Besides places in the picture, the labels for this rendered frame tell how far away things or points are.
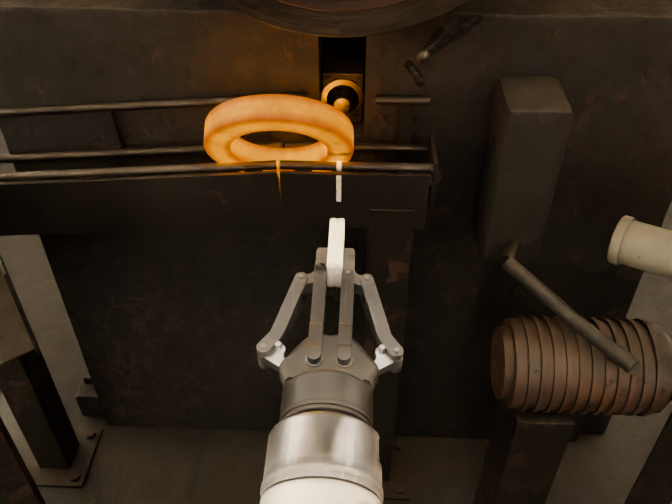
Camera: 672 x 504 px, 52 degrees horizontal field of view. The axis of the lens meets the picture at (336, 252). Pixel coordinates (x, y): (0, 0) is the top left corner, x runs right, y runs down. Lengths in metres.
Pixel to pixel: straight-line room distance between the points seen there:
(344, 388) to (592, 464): 1.00
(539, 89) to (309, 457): 0.55
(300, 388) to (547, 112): 0.46
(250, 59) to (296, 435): 0.54
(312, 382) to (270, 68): 0.49
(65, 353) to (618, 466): 1.21
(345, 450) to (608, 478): 1.02
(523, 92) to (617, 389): 0.39
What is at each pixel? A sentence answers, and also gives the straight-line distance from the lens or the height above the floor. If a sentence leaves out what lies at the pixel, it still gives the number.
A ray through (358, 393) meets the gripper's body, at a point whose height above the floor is 0.76.
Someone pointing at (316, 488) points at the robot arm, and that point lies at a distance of 0.49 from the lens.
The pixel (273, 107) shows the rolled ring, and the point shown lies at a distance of 0.77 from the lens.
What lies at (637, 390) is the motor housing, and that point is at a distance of 0.96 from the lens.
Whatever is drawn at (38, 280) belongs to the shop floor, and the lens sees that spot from 1.91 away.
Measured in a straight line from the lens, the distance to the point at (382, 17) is 0.77.
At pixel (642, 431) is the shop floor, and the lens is 1.58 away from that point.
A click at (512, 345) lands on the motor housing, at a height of 0.52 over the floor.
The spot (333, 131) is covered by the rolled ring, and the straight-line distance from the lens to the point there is 0.79.
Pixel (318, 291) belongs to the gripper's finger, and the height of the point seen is 0.75.
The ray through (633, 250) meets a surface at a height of 0.68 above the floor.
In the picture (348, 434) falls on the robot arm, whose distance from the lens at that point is 0.51.
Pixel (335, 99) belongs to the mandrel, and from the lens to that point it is 0.94.
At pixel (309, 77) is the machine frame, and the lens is 0.91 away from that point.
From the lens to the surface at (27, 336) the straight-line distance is 0.86.
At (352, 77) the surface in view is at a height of 0.77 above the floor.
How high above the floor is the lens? 1.18
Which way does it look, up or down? 40 degrees down
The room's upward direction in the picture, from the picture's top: straight up
